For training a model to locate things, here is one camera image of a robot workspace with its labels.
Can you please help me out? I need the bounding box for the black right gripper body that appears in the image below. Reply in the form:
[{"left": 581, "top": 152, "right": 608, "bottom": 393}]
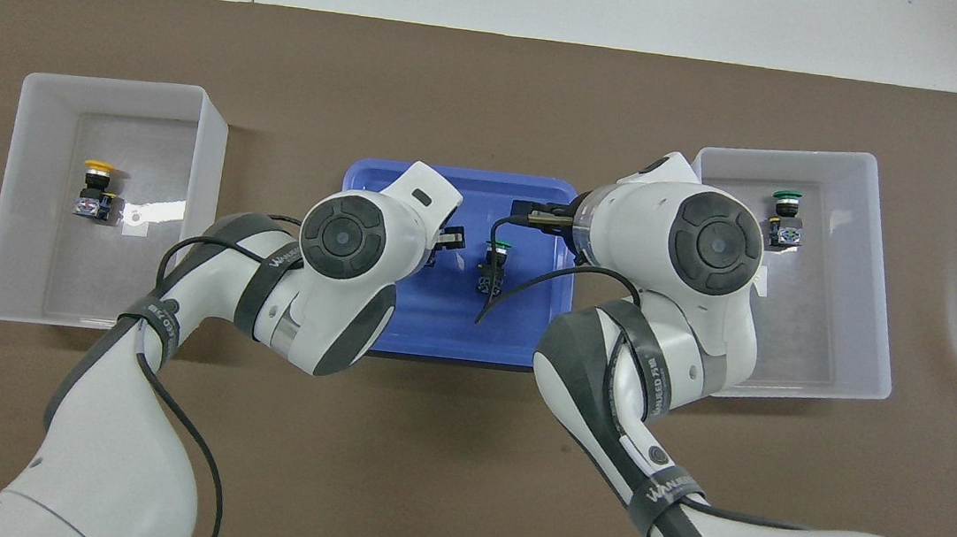
[{"left": 509, "top": 197, "right": 579, "bottom": 239}]

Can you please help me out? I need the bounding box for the green push button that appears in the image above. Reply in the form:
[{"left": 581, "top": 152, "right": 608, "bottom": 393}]
[
  {"left": 478, "top": 238, "right": 513, "bottom": 299},
  {"left": 765, "top": 189, "right": 808, "bottom": 251}
]

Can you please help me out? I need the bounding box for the blue plastic tray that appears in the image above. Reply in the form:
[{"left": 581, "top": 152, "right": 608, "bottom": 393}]
[{"left": 321, "top": 155, "right": 587, "bottom": 374}]

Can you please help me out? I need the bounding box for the brown table mat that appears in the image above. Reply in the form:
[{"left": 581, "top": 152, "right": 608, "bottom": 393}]
[{"left": 0, "top": 0, "right": 957, "bottom": 537}]

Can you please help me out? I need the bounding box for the translucent white plastic box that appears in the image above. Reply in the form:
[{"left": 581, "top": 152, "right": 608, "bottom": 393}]
[
  {"left": 656, "top": 133, "right": 916, "bottom": 416},
  {"left": 0, "top": 65, "right": 234, "bottom": 343}
]

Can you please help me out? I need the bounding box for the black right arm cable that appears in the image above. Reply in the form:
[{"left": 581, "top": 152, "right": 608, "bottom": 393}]
[{"left": 455, "top": 203, "right": 838, "bottom": 532}]

